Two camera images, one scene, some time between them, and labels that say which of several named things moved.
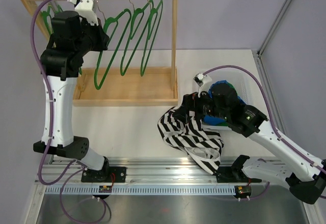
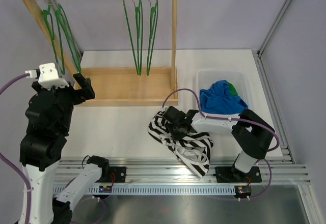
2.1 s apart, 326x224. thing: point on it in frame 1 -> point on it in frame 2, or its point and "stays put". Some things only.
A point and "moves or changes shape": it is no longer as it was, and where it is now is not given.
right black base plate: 229,174 stays put
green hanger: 154,18 moves or changes shape
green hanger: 138,18 moves or changes shape
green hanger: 109,20 -> 125,9
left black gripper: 103,38 -> 86,92
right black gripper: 190,102 -> 176,137
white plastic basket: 239,79 stays put
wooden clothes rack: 117,86 stays put
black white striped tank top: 203,146 moves or changes shape
